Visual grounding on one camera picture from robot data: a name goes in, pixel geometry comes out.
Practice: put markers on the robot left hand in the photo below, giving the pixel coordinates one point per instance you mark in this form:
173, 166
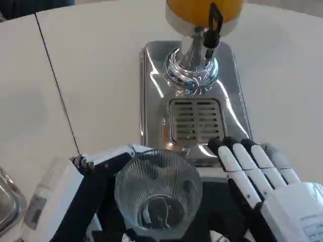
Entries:
63, 181

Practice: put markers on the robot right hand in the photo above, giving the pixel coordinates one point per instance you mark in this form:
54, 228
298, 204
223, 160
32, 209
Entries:
277, 201

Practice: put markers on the clear ribbed glass cup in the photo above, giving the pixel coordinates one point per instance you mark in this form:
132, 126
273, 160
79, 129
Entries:
156, 176

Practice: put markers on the steel tray edge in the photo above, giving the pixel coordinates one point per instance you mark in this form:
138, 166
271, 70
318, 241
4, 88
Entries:
12, 199

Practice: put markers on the slotted steel drip grid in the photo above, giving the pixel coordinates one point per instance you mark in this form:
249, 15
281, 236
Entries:
195, 118

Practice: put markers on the steel drip tray base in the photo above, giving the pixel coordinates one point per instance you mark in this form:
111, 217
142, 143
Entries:
154, 106

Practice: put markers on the black dispenser tap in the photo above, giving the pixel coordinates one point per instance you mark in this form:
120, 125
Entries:
214, 27

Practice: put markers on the orange juice drink dispenser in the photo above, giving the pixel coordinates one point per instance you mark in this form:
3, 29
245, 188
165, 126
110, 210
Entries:
186, 15

